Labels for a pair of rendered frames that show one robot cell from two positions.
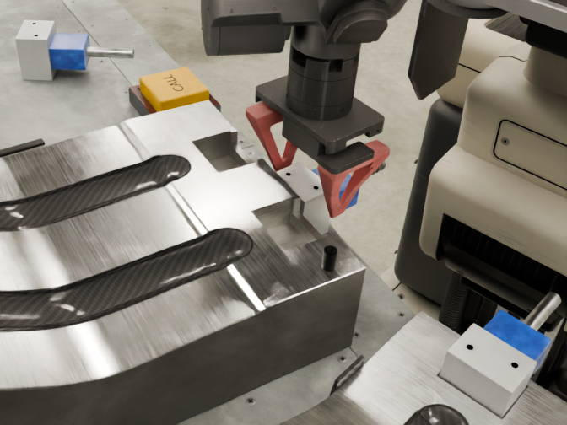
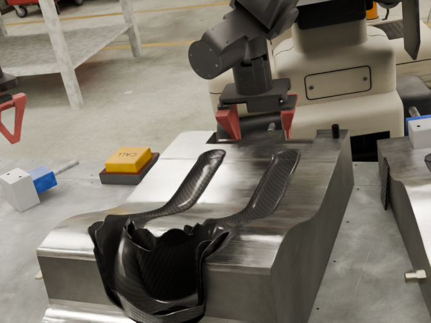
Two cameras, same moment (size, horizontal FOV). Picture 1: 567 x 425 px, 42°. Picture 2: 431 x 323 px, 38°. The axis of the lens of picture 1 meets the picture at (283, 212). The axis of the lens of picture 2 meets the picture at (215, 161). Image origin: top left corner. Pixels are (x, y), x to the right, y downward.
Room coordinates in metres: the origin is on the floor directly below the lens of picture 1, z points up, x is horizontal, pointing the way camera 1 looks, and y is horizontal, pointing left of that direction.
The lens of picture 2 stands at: (-0.19, 0.49, 1.27)
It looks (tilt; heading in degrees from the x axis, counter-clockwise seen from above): 26 degrees down; 330
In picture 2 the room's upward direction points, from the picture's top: 12 degrees counter-clockwise
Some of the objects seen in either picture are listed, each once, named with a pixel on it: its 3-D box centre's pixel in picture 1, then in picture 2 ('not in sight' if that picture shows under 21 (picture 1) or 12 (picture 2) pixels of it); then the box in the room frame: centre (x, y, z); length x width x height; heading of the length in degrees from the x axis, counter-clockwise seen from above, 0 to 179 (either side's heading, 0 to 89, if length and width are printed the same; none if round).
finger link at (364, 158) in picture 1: (332, 166); (276, 118); (0.53, -0.04, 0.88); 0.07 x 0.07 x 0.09; 42
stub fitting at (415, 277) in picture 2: not in sight; (415, 277); (0.17, 0.08, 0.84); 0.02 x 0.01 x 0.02; 52
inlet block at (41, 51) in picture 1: (78, 51); (44, 177); (0.80, 0.26, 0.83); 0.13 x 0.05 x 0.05; 96
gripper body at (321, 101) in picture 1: (321, 83); (253, 77); (0.55, -0.02, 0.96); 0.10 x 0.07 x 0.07; 42
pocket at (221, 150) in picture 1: (227, 167); (228, 148); (0.53, 0.05, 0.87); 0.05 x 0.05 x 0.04; 34
